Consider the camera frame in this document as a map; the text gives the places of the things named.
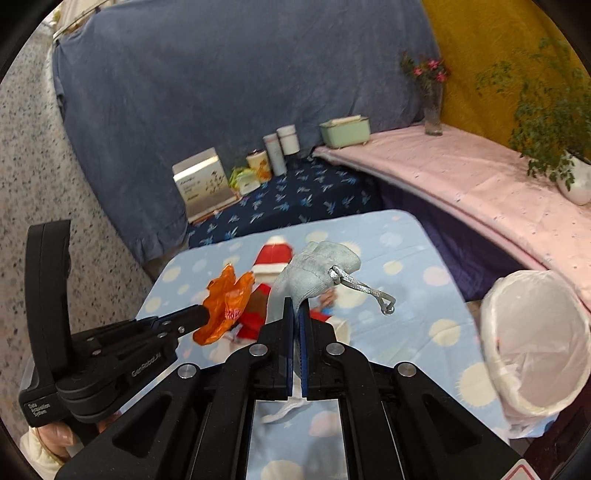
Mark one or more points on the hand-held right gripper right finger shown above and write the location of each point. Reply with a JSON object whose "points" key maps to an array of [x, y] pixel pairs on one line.
{"points": [[302, 355]]}

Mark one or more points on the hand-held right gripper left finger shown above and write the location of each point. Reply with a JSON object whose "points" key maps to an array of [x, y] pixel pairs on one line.
{"points": [[290, 350]]}

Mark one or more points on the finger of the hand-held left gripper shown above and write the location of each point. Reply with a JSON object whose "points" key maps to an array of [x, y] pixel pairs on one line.
{"points": [[184, 317]]}

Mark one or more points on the orange plastic bag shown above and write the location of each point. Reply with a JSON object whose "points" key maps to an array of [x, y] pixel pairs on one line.
{"points": [[221, 314]]}

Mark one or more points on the red and white paper cup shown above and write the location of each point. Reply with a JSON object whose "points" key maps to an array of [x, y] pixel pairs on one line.
{"points": [[274, 258]]}

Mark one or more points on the person's left forearm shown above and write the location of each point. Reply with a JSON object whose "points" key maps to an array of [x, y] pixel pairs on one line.
{"points": [[34, 457]]}

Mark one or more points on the person's left hand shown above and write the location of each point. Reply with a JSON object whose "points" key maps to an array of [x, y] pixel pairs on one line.
{"points": [[55, 438]]}

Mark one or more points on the white paper piece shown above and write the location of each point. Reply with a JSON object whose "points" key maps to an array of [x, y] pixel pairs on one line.
{"points": [[340, 331]]}

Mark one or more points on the light blue planet print tablecloth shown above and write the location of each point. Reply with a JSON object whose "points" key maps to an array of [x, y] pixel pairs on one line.
{"points": [[406, 295]]}

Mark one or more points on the white printed carton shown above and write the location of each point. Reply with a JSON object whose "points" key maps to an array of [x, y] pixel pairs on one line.
{"points": [[201, 177]]}

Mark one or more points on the green tissue pack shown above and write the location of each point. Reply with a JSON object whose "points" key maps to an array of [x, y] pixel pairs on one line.
{"points": [[244, 181]]}

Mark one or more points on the navy palm print cloth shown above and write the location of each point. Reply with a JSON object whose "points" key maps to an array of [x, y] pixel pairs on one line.
{"points": [[314, 194]]}

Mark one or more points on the floral print can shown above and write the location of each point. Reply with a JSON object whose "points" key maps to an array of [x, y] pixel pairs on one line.
{"points": [[258, 166]]}

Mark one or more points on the dark purple cloth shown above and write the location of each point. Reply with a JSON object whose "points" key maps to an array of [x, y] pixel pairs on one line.
{"points": [[452, 249]]}

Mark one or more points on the tall white tumbler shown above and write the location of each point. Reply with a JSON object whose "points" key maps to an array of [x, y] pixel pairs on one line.
{"points": [[275, 157]]}

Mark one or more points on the white jar with dark base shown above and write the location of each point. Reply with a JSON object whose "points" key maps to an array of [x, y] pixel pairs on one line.
{"points": [[289, 141]]}

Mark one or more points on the pale green tissue box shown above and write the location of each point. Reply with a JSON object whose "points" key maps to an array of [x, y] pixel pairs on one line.
{"points": [[344, 133]]}

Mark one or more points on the blue-grey cloth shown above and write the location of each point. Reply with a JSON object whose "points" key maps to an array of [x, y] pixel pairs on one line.
{"points": [[207, 83]]}

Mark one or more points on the pink cloth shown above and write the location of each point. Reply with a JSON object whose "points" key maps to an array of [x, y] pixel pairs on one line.
{"points": [[461, 180]]}

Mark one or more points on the glass vase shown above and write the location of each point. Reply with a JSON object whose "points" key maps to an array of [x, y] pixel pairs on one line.
{"points": [[433, 115]]}

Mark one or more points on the pink flower sprig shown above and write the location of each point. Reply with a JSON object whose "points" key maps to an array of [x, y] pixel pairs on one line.
{"points": [[427, 71]]}

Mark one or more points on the green plant in white pot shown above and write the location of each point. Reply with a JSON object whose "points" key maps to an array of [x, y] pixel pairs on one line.
{"points": [[575, 177]]}

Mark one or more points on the yellow cloth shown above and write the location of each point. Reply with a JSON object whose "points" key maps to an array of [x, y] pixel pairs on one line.
{"points": [[489, 41]]}

